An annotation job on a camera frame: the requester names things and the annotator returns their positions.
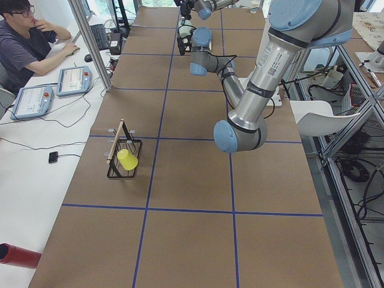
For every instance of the black keyboard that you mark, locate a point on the black keyboard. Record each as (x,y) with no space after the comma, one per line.
(100,36)

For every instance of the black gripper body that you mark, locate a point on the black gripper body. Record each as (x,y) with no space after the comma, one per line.
(185,6)
(182,44)

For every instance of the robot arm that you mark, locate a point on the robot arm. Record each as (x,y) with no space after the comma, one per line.
(203,8)
(293,26)

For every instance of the black computer mouse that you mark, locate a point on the black computer mouse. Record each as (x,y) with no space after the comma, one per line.
(88,58)

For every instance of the black wire cup rack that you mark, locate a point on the black wire cup rack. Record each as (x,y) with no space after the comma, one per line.
(123,139)

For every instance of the yellow cup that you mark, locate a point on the yellow cup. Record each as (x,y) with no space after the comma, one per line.
(127,159)

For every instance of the far teach pendant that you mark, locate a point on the far teach pendant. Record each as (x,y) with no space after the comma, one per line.
(74,80)

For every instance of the aluminium frame post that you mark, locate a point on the aluminium frame post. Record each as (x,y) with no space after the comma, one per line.
(84,28)

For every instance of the small black puck device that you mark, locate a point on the small black puck device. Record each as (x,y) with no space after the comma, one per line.
(53,157)

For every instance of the seated person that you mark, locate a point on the seated person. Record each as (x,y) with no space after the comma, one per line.
(26,43)

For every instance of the black mini computer box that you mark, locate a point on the black mini computer box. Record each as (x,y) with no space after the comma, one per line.
(115,44)

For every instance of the white chair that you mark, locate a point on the white chair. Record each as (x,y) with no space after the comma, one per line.
(316,118)

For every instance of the black monitor stand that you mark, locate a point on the black monitor stand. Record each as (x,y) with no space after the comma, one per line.
(123,24)

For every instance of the red bottle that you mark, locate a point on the red bottle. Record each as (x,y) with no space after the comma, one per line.
(16,256)

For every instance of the teach pendant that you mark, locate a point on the teach pendant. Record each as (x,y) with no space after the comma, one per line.
(32,102)
(74,80)

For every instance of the near teach pendant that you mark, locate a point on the near teach pendant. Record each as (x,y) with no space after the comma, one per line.
(32,102)

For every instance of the green cup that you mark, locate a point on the green cup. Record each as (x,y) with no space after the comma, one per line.
(185,30)

